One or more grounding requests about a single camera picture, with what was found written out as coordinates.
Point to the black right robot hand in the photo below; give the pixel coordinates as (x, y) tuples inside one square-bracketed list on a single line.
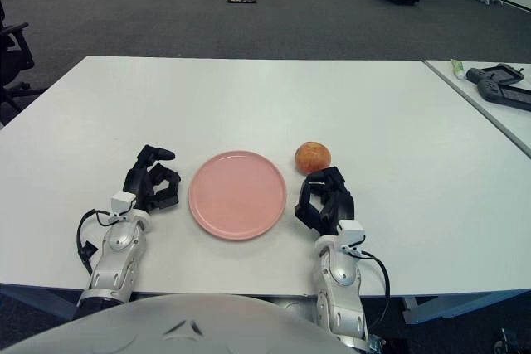
[(336, 205)]

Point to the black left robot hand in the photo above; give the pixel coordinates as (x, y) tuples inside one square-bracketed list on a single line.
[(139, 180)]

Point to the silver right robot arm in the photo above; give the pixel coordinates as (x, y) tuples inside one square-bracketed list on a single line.
[(340, 275)]

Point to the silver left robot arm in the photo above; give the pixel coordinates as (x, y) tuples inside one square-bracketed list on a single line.
[(118, 246)]

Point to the pink round plate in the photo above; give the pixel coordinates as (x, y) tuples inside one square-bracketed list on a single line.
[(236, 196)]

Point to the grey robot torso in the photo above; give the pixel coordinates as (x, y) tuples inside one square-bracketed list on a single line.
[(124, 329)]

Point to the black office chair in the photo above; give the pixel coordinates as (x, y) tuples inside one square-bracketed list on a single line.
[(12, 64)]

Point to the green white tube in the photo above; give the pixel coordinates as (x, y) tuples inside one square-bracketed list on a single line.
[(457, 68)]

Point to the black handheld controller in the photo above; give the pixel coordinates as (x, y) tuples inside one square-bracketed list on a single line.
[(506, 95), (498, 73)]

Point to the blue table frame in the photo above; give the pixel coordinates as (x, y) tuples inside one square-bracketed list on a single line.
[(456, 306)]

